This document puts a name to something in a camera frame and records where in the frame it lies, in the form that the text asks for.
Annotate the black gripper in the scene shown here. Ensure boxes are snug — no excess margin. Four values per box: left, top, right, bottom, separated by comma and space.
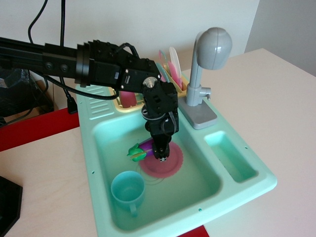
142, 77, 179, 162

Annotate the purple toy eggplant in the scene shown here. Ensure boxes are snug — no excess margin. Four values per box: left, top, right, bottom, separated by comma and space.
127, 138, 154, 162

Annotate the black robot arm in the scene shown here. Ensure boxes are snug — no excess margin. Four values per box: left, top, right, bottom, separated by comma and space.
0, 38, 179, 160

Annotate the pink toy plate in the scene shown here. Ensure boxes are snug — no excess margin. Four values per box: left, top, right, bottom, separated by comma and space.
139, 142, 183, 178

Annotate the pink rear plate in rack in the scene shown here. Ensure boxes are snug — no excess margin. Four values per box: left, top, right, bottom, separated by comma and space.
167, 61, 183, 90

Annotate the teal plate in rack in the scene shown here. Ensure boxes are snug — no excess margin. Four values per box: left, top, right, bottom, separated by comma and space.
156, 62, 170, 82

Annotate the white plate in rack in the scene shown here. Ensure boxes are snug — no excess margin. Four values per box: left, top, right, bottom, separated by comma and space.
169, 46, 182, 78

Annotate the light pink small plate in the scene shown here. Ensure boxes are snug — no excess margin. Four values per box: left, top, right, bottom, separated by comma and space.
158, 50, 168, 65

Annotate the blue toy cup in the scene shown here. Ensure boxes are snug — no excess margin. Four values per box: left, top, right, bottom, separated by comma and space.
111, 171, 145, 217

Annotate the mint green toy sink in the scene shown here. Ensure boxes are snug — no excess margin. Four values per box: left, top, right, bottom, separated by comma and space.
77, 95, 277, 237

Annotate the pink toy cup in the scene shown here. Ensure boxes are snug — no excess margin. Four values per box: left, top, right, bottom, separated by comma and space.
119, 91, 137, 108

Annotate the yellow dish rack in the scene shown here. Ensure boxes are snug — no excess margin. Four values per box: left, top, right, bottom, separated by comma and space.
113, 74, 189, 113

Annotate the grey toy faucet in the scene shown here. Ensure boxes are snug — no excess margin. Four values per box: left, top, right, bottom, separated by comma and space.
176, 27, 233, 130

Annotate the black bag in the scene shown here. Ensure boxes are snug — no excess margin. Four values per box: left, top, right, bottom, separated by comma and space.
0, 69, 53, 118

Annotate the black base corner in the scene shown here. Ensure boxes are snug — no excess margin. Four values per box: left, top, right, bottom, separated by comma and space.
0, 176, 23, 237

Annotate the black gooseneck cable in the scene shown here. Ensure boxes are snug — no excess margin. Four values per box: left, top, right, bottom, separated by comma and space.
59, 0, 78, 115

